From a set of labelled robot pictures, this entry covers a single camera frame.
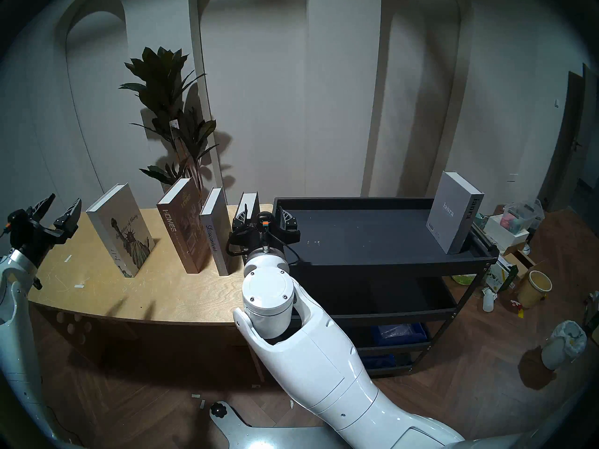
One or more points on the black star knob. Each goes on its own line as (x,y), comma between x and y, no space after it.
(218,409)

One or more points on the white bin with bag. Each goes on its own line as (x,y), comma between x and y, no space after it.
(564,345)

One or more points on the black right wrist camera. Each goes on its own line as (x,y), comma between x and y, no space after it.
(265,217)

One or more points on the yellow bucket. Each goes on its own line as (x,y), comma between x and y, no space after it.
(533,291)

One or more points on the clear plastic storage box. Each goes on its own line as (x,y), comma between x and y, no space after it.
(524,216)

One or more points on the dark green leafy plant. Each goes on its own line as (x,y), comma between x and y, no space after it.
(159,74)

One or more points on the grey Discontent book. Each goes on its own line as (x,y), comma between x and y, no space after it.
(217,237)

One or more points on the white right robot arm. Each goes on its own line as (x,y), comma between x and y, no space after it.
(318,359)

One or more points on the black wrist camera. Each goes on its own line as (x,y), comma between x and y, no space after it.
(16,219)
(265,217)

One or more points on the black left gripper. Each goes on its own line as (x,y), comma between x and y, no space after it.
(35,242)

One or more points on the black CENTURY book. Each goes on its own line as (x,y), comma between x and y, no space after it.
(253,202)

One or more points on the green plate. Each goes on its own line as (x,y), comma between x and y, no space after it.
(464,279)

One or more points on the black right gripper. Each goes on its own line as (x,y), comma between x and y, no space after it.
(262,242)

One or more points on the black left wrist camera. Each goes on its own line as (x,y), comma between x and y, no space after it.
(16,219)

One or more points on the blue bin with plastic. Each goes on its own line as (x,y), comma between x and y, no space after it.
(402,333)

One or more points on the small white bottle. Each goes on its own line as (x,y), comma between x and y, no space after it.
(488,300)

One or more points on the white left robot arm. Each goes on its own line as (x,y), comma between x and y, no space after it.
(14,340)

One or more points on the brown cardboard box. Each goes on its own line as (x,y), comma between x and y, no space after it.
(519,261)

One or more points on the black three-tier shelf cart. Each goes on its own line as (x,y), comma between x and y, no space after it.
(374,237)

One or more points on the dark door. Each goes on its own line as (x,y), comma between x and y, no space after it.
(564,144)

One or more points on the grey iaura book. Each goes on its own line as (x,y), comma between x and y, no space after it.
(449,214)

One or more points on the pale green cup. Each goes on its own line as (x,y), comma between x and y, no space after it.
(479,218)

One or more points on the brown HOMES book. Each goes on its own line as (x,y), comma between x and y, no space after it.
(187,237)

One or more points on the grey metal robot base plate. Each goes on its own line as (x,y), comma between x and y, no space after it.
(262,436)

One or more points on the green and white carton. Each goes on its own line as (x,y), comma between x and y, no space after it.
(500,277)

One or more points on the white box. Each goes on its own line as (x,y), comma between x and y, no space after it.
(503,233)

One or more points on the light wooden table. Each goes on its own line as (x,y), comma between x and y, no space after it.
(140,293)

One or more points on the white Statue of Liberty book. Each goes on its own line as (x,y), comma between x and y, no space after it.
(121,228)

